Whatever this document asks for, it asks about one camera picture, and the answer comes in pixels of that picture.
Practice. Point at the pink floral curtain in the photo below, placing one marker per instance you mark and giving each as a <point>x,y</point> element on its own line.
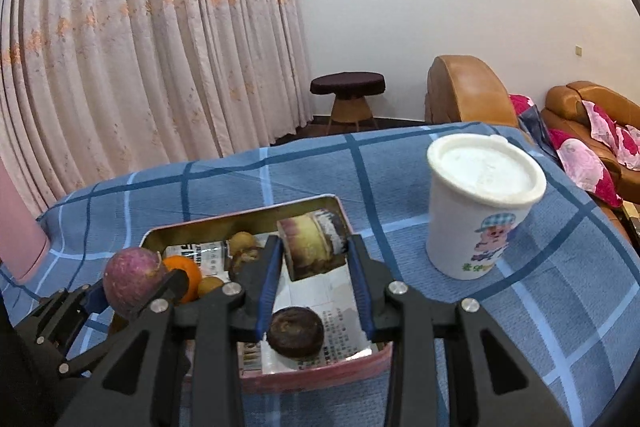
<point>150,57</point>

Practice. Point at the wooden coffee table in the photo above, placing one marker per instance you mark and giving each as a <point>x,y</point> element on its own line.
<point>632,224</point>

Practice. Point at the pink floral cushion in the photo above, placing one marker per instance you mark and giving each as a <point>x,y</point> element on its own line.
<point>522,107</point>
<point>585,167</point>
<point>605,127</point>
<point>631,144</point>

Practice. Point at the small orange kumquat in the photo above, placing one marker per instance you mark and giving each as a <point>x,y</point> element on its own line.
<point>210,287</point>

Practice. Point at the blue plaid cloth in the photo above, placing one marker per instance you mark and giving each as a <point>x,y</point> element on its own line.
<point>390,187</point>

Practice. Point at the pink tin box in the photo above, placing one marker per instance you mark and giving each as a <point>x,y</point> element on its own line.
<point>320,372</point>

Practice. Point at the brown leather armchair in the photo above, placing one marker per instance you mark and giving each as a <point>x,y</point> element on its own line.
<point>465,92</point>

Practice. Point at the round dark cushioned stool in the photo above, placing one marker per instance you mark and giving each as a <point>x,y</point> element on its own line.
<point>347,83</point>

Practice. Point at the printed paper sheet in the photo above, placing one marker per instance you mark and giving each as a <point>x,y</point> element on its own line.
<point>340,327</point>

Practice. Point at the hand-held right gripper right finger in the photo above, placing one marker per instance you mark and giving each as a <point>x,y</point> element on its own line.
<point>363,307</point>

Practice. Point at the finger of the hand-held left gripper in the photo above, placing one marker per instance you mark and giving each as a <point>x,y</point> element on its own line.
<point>94,301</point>
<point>176,286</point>

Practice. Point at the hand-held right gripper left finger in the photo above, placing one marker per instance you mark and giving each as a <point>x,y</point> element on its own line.
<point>267,302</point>

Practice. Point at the brown leather sofa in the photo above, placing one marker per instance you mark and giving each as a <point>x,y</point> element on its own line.
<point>565,107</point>

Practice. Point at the orange tangerine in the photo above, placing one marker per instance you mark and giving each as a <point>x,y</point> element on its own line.
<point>187,269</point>

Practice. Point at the pink cylindrical container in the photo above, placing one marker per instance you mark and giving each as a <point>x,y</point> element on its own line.
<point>20,232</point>

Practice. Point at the white cup lid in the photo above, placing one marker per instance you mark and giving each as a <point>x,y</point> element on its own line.
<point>485,169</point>

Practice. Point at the dark brown round fruit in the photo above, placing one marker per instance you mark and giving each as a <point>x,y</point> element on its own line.
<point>295,332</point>

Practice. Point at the white cartoon print cup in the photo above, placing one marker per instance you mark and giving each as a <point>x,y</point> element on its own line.
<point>465,237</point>

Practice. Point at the knobby brown fruit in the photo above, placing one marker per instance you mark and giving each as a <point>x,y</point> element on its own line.
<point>244,263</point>

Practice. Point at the purple passion fruit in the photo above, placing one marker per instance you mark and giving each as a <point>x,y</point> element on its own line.
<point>132,279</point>

